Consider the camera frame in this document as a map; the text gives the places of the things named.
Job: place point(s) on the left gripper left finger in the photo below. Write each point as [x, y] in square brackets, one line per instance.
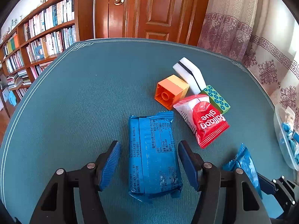
[57, 202]

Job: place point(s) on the wooden bookshelf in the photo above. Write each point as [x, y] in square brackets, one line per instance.
[41, 37]

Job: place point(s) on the brass door knob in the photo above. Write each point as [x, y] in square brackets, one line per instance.
[118, 2]

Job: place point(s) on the orange yellow toy brick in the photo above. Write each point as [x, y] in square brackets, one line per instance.
[171, 90]

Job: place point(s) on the dark blue snack packet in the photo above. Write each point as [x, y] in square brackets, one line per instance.
[153, 165]

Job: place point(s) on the red balloon glue packet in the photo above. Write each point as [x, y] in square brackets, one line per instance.
[205, 121]

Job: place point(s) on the green dotted block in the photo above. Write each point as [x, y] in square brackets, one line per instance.
[216, 99]

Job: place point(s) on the patterned curtain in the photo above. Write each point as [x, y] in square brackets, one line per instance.
[263, 36]

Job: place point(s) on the blue woven cloth pouch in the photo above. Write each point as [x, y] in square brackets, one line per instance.
[292, 137]

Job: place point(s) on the white black sponge eraser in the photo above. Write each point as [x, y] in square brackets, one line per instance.
[191, 74]

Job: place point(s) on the cotton swab bag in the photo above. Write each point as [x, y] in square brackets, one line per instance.
[289, 117]

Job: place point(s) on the wooden door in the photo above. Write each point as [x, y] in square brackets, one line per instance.
[178, 21]

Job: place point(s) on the blue cracker snack packet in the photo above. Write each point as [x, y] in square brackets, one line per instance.
[244, 161]

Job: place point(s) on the clear plastic bowl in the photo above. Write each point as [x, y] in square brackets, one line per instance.
[282, 138]

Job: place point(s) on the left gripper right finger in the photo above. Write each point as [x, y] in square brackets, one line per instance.
[242, 203]

